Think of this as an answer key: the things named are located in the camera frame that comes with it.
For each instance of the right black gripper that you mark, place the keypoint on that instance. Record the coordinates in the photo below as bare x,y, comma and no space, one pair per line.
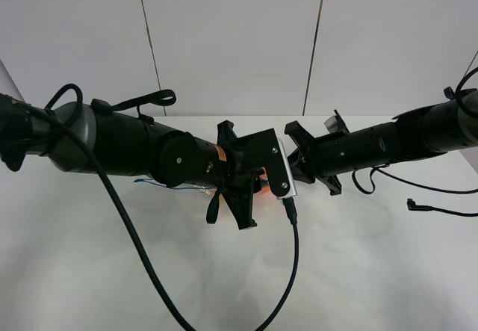
316,158

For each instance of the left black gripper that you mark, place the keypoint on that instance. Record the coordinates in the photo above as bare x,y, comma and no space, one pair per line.
245,155

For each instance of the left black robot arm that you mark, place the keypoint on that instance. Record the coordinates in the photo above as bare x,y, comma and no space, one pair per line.
138,146

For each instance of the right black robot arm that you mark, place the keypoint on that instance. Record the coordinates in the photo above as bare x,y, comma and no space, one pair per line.
419,134

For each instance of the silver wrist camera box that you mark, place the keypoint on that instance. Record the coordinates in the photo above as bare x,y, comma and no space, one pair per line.
287,174

